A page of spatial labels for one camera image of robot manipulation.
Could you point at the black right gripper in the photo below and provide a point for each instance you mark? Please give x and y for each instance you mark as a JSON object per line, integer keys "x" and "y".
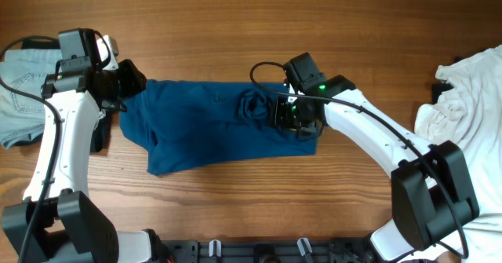
{"x": 279, "y": 116}

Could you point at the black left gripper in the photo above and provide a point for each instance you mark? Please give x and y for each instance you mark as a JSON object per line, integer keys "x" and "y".
{"x": 137, "y": 83}

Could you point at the blue t-shirt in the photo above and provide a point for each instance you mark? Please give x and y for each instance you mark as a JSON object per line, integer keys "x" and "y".
{"x": 184, "y": 124}

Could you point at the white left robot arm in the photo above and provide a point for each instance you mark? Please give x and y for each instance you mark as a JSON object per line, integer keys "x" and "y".
{"x": 57, "y": 221}

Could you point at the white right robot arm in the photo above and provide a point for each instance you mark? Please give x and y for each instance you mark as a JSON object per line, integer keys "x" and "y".
{"x": 432, "y": 195}

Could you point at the black folded garment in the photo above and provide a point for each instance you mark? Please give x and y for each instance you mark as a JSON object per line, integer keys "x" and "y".
{"x": 100, "y": 135}

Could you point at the light blue folded jeans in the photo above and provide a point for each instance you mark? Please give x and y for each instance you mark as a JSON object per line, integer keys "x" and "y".
{"x": 24, "y": 70}

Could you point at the white crumpled garment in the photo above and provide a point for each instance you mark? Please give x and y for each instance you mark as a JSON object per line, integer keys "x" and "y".
{"x": 469, "y": 115}

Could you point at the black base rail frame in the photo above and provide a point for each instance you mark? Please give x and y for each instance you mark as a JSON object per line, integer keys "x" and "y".
{"x": 274, "y": 252}

